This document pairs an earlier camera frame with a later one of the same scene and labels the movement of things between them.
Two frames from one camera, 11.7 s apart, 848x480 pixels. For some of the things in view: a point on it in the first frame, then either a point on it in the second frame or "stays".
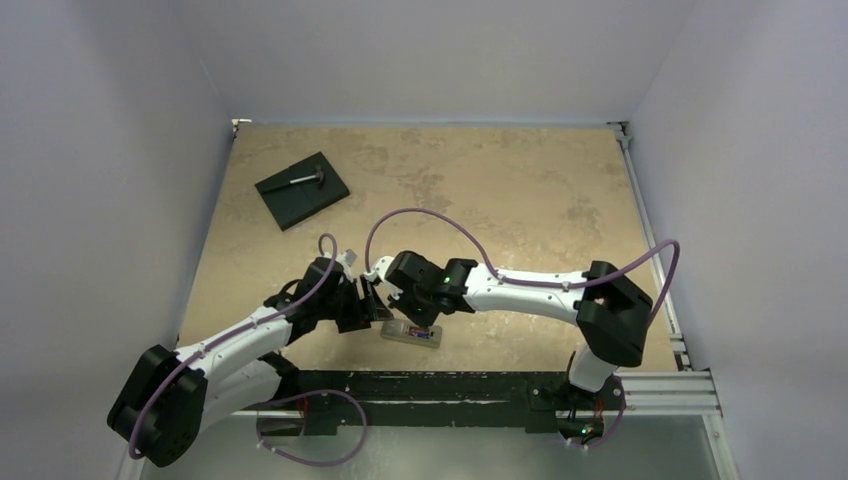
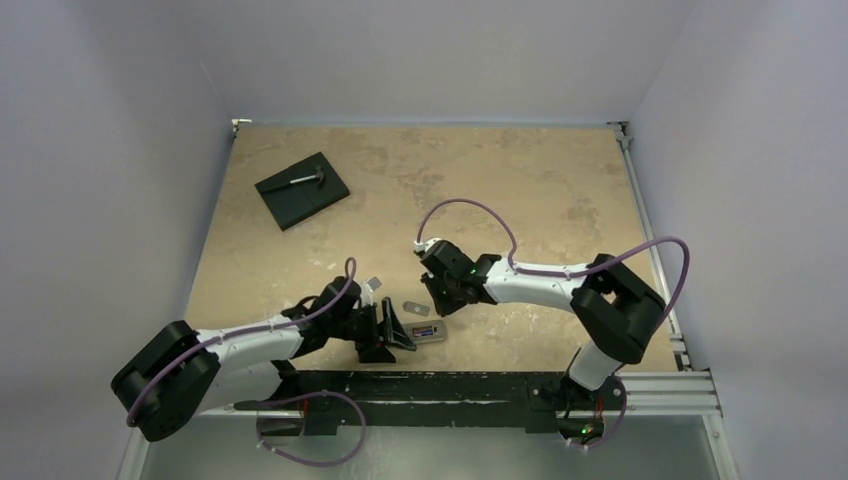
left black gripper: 358,316 → 373,346
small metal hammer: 319,175 stays
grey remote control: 404,329 stays
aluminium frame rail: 686,391 stays
